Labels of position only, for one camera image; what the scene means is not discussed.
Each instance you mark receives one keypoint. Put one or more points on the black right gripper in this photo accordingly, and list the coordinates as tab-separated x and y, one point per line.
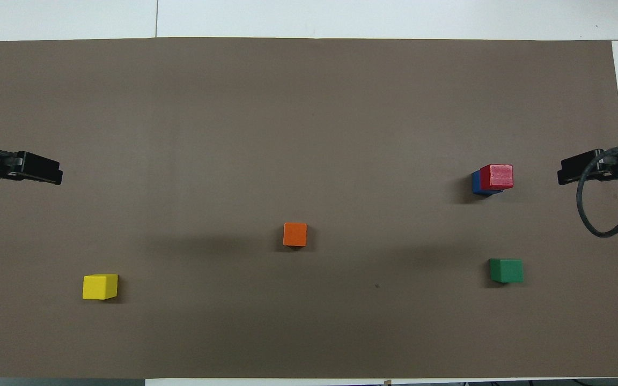
615	167

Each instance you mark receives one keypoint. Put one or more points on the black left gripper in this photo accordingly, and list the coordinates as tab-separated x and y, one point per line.
4	165

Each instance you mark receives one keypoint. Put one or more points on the red cube block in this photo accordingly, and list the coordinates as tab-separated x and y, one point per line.
498	176

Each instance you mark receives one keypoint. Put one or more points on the blue cube block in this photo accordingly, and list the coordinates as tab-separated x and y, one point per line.
476	183

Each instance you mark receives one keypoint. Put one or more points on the green cube block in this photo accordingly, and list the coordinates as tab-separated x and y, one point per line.
506	270

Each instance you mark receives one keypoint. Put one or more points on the yellow cube block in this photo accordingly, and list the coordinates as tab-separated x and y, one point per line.
100	287

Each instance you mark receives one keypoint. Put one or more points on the orange cube block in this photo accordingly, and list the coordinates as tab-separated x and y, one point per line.
295	234

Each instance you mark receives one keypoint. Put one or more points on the brown paper table mat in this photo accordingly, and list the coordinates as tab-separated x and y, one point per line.
309	134

